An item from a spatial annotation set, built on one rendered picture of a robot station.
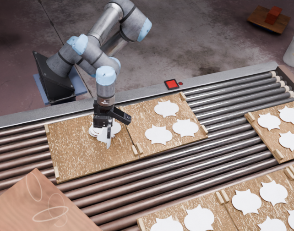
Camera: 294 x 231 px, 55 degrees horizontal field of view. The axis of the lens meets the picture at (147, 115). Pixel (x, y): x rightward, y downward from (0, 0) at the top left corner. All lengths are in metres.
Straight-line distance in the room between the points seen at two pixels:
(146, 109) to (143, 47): 2.04
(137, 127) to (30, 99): 1.69
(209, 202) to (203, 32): 2.99
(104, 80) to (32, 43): 2.69
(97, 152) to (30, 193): 0.38
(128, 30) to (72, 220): 0.93
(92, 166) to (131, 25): 0.72
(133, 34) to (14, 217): 0.99
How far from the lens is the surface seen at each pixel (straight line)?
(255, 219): 1.48
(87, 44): 1.18
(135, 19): 1.48
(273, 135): 1.79
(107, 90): 1.13
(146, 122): 1.60
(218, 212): 1.42
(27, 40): 3.80
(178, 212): 1.37
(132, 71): 3.28
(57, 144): 1.53
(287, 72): 2.23
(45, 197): 1.29
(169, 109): 1.67
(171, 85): 1.84
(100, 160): 1.46
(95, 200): 1.39
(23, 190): 1.32
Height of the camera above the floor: 2.19
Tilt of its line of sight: 50 degrees down
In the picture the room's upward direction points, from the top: 9 degrees clockwise
